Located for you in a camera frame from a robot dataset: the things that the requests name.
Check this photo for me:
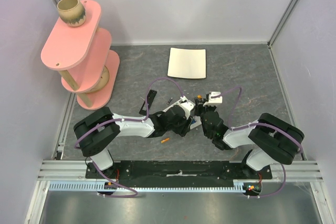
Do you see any small white box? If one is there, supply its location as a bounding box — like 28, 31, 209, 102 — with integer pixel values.
190, 116, 202, 130

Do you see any black remote control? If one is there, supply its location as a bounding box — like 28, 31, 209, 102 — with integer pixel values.
139, 89, 157, 115

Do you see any white remote control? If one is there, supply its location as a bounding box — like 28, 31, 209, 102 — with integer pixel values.
163, 99, 183, 112

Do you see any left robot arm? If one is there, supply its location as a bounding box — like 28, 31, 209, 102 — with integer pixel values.
73, 102, 194, 178

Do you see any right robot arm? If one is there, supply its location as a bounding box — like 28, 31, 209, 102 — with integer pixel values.
195, 96, 305, 179

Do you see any white square plate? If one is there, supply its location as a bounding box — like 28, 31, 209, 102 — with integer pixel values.
167, 48, 206, 79

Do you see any beige cup on lower shelf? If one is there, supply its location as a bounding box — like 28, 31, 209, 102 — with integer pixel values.
91, 66, 109, 92

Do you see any pink three tier shelf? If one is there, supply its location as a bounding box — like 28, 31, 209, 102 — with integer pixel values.
40, 0, 120, 110

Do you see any beige ceramic mug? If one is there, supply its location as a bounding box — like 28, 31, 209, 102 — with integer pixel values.
57, 0, 86, 27

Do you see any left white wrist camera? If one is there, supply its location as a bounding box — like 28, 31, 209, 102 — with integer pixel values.
179, 96, 195, 118

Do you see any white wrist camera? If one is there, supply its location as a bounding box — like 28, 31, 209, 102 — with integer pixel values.
204, 91, 223, 106
179, 96, 195, 118

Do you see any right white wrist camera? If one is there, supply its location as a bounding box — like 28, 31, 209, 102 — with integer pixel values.
204, 91, 223, 106

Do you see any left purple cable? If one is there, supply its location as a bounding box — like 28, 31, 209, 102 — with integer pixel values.
74, 77, 187, 198

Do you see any purple cable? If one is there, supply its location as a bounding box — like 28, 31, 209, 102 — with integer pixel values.
215, 86, 305, 200
74, 77, 187, 198

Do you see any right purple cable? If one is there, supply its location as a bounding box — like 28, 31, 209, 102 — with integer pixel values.
215, 86, 305, 200

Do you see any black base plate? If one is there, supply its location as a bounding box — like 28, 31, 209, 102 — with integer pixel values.
102, 161, 272, 187

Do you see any light blue cable duct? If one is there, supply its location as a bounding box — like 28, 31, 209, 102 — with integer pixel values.
48, 181, 261, 193

